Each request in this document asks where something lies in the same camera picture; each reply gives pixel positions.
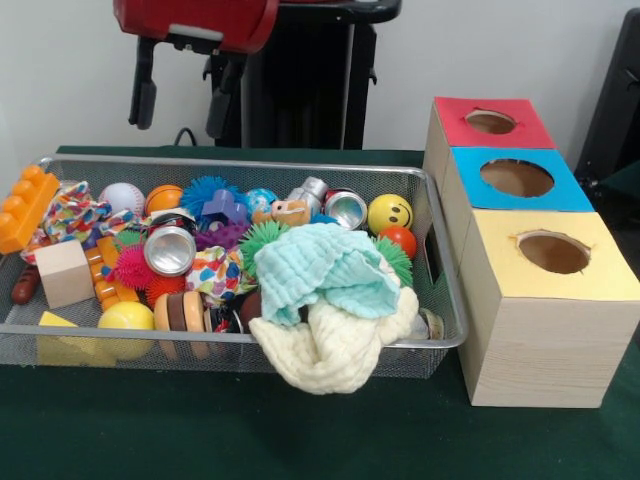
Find small blue spiky ball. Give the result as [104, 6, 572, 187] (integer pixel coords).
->
[178, 177, 241, 223]

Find brown toy football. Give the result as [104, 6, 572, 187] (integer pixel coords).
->
[238, 292, 266, 335]

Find colourful patterned cloth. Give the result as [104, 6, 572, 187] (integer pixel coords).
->
[185, 245, 246, 305]

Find green spiky ball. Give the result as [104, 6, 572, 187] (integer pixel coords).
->
[378, 236, 416, 288]

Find green furry googly-eyed toy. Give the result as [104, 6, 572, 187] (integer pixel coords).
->
[238, 221, 291, 291]

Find black monitor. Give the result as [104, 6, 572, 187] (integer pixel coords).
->
[578, 8, 640, 201]

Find white baseball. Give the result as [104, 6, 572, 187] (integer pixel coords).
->
[99, 183, 146, 217]

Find shiny silver can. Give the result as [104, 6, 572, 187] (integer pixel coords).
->
[144, 225, 198, 278]

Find clear mesh bin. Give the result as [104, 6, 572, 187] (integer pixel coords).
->
[0, 153, 471, 379]

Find large wooden block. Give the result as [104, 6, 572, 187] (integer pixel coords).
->
[34, 239, 97, 309]

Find yellow foam wedge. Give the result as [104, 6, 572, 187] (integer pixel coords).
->
[37, 311, 116, 367]

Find small orange basketball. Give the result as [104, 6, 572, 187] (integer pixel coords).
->
[145, 185, 185, 215]

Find yellow smiley ball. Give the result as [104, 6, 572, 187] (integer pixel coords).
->
[367, 194, 414, 235]

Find wooden box with three holes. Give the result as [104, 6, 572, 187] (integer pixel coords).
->
[424, 96, 640, 409]

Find yellow tennis ball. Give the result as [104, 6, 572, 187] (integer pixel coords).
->
[98, 302, 156, 361]

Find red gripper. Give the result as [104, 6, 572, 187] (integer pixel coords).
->
[113, 0, 281, 141]

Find cream knitted cloth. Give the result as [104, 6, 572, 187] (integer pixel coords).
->
[250, 285, 421, 394]

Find red-rimmed silver can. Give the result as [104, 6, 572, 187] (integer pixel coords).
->
[324, 188, 369, 233]

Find mint green cloth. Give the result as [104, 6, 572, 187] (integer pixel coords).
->
[253, 223, 403, 327]

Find orange toy brick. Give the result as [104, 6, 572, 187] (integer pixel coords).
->
[0, 165, 61, 255]

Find brown teddy bear toy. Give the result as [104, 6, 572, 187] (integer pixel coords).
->
[250, 200, 313, 227]

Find small red ball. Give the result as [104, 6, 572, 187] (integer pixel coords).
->
[382, 225, 419, 259]

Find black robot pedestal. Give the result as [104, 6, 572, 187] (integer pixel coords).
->
[203, 0, 403, 151]

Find pink spiky ball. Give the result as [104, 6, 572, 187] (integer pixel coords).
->
[110, 247, 156, 291]

